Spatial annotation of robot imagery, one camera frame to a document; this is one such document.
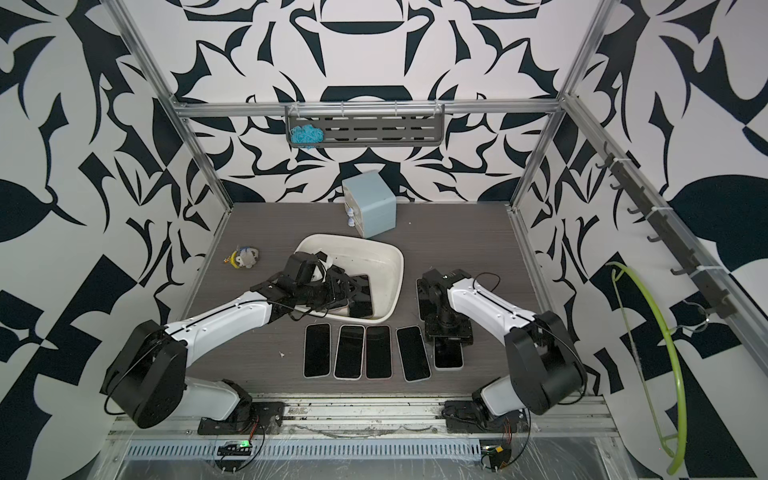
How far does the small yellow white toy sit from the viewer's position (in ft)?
3.31

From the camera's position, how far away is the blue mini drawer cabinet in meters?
1.01

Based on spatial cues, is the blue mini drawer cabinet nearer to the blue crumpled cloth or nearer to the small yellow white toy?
the blue crumpled cloth

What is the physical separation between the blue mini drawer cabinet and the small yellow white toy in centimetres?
35
